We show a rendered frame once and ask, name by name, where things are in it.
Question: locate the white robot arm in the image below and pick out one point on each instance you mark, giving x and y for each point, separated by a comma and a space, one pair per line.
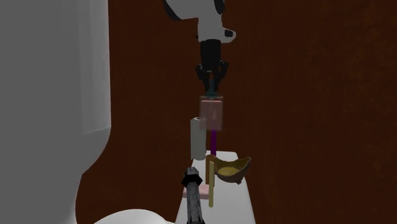
208, 21

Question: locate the yellow stick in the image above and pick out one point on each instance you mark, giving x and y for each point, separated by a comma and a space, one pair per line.
211, 189

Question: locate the pink box on purple stem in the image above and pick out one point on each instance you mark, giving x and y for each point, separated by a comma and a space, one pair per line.
211, 111

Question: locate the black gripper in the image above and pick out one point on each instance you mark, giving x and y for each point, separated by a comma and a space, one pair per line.
210, 54

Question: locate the pink soap block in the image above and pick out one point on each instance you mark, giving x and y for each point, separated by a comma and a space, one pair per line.
202, 190

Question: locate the brown bowl with yellow inside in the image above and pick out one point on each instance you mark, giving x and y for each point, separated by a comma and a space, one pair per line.
230, 170

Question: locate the grey paper roll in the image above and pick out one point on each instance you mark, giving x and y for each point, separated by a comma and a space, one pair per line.
197, 139

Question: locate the brown cylinder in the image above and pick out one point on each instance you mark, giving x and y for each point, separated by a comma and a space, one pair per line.
207, 169

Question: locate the dark grey tool, black collar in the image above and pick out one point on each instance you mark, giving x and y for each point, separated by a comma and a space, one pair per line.
193, 198

